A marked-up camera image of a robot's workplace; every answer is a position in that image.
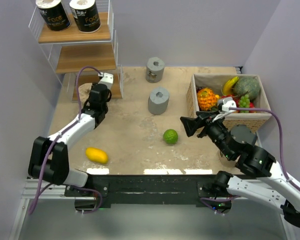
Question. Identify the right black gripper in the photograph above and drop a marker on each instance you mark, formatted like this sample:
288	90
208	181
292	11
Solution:
204	118

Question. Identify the brown paper roll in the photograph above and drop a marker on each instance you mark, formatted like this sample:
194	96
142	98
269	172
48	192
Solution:
84	91
221	156

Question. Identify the black paper roll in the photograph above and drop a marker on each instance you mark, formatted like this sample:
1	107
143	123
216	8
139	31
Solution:
54	14
85	14

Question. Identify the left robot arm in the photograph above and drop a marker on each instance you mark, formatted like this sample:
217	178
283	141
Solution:
49	160

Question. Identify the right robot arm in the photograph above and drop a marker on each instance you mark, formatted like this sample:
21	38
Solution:
239	145

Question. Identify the green lime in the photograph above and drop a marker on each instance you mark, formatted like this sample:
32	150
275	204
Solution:
170	136

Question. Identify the orange pineapple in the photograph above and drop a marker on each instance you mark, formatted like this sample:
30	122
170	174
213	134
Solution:
207	99

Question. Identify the near grey paper roll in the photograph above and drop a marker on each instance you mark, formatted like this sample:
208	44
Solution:
158	100

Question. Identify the grey paper roll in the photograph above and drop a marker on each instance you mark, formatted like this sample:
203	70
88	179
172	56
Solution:
154	70
158	100

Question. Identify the red apples cluster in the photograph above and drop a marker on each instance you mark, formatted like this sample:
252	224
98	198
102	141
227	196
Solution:
236	99

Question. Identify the yellow banana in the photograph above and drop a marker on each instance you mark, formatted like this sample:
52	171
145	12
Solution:
228	87

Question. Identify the wicker fruit basket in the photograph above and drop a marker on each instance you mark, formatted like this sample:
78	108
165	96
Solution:
216	82

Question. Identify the green grapes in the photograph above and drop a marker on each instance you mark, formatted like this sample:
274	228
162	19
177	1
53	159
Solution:
244	101

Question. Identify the green melon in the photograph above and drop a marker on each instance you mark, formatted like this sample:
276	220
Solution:
247	86

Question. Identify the far grey paper roll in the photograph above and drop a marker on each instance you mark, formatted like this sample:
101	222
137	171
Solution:
154	70

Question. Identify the yellow mango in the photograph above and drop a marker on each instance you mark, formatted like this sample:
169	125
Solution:
96	155

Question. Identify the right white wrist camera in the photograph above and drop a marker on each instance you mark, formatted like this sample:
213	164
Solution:
225	107

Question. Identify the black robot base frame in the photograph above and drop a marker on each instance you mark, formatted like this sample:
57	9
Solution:
103	191

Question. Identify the white wire wooden shelf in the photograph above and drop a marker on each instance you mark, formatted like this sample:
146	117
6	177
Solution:
70	50

